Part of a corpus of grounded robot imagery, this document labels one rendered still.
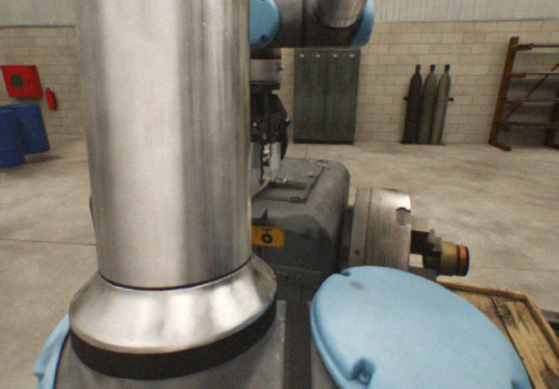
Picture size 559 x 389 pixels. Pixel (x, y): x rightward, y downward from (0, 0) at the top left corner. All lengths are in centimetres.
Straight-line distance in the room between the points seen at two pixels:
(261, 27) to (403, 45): 705
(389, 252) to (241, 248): 59
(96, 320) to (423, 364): 15
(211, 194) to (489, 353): 16
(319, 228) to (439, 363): 47
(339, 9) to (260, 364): 42
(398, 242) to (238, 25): 64
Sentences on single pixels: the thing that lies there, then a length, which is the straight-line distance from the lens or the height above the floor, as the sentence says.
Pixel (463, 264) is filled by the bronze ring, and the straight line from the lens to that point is 89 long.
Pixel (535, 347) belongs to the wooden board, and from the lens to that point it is 108.
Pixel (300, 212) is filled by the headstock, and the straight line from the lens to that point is 65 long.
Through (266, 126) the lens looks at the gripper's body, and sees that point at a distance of 64.
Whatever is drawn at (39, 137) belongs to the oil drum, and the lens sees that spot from 768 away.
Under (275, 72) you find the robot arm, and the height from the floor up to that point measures 152.
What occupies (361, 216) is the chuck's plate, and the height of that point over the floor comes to 121.
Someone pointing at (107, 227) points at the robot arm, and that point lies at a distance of 17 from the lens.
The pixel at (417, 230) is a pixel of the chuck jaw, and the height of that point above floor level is 119.
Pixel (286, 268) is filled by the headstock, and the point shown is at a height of 114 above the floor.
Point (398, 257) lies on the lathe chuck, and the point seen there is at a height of 115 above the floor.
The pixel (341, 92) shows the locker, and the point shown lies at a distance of 685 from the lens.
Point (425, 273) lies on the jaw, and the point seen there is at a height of 105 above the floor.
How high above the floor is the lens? 152
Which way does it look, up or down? 19 degrees down
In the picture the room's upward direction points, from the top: straight up
